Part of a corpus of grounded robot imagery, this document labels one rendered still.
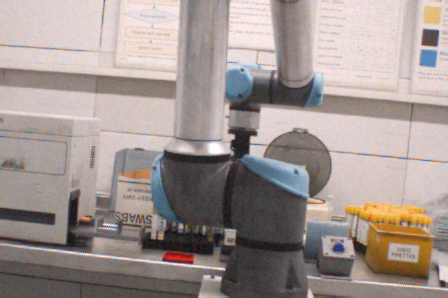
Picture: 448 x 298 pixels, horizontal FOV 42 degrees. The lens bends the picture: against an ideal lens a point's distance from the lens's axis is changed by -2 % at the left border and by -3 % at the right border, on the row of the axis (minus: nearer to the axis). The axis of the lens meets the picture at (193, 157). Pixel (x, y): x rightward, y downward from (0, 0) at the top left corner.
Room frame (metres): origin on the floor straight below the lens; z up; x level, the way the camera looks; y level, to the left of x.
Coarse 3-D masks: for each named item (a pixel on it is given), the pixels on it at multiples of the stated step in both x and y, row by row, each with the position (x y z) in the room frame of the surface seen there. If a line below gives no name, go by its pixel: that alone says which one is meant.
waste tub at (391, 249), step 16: (384, 224) 1.48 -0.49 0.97; (368, 240) 1.47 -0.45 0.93; (384, 240) 1.36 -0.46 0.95; (400, 240) 1.35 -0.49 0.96; (416, 240) 1.35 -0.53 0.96; (432, 240) 1.34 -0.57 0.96; (368, 256) 1.44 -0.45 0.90; (384, 256) 1.36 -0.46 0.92; (400, 256) 1.35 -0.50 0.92; (416, 256) 1.35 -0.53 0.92; (384, 272) 1.36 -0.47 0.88; (400, 272) 1.35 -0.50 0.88; (416, 272) 1.35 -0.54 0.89
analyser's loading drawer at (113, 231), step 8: (104, 224) 1.42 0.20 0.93; (112, 224) 1.42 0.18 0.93; (120, 224) 1.39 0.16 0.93; (144, 224) 1.41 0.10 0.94; (72, 232) 1.36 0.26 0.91; (80, 232) 1.36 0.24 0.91; (88, 232) 1.36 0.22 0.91; (96, 232) 1.36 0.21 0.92; (104, 232) 1.36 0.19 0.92; (112, 232) 1.36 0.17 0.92; (120, 232) 1.39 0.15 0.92; (128, 232) 1.40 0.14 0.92; (136, 232) 1.41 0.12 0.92; (144, 232) 1.40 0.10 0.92; (128, 240) 1.36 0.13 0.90; (136, 240) 1.36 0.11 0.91; (144, 240) 1.41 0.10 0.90
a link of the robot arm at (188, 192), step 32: (192, 0) 0.98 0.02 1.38; (224, 0) 0.99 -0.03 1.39; (192, 32) 0.98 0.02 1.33; (224, 32) 1.00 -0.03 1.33; (192, 64) 0.99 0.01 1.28; (224, 64) 1.01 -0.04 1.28; (192, 96) 0.99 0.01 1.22; (224, 96) 1.02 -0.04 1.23; (192, 128) 1.00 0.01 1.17; (160, 160) 1.04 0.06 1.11; (192, 160) 0.99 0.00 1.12; (224, 160) 1.01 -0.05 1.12; (160, 192) 1.01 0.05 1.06; (192, 192) 0.99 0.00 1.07; (192, 224) 1.04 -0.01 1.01
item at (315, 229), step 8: (312, 224) 1.43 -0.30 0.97; (320, 224) 1.42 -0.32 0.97; (328, 224) 1.42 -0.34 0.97; (336, 224) 1.42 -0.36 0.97; (344, 224) 1.42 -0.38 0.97; (312, 232) 1.43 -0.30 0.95; (320, 232) 1.42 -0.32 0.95; (328, 232) 1.42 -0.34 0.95; (336, 232) 1.42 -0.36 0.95; (344, 232) 1.41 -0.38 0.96; (312, 240) 1.43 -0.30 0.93; (304, 248) 1.43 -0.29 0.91; (312, 248) 1.43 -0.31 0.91; (304, 256) 1.43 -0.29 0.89; (312, 256) 1.43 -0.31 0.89
